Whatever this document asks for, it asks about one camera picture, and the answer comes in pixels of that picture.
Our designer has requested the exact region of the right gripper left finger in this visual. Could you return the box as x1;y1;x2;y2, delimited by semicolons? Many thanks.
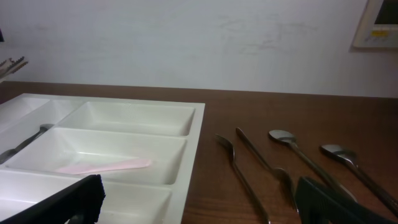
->
1;175;106;224

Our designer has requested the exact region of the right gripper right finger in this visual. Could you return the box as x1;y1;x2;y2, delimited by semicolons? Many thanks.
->
295;177;397;224

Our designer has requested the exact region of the pink plastic knife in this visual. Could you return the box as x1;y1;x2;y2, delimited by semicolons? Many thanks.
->
56;159;152;175

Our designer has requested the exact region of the small steel teaspoon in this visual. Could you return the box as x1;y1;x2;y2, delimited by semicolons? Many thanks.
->
14;124;53;152
0;149;18;164

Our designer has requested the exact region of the steel fork right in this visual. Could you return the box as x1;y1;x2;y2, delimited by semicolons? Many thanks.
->
235;127;299;213

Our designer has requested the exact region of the steel fork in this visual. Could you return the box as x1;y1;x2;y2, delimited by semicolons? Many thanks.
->
215;134;271;224
235;127;299;213

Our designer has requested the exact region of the large steel spoon right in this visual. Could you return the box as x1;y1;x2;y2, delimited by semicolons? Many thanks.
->
320;144;397;217

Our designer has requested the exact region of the large steel spoon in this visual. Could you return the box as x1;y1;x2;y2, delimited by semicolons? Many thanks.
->
268;129;358;202
320;144;397;217

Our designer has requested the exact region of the white plastic cutlery tray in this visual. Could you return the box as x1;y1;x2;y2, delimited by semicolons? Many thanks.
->
1;93;205;224

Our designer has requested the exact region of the large steel spoon left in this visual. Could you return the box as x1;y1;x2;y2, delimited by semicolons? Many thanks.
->
268;129;358;202

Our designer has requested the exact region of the steel fork left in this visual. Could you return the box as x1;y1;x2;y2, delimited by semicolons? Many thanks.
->
215;134;271;224

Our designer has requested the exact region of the white wall panel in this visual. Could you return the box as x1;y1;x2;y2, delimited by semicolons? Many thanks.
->
352;0;397;49

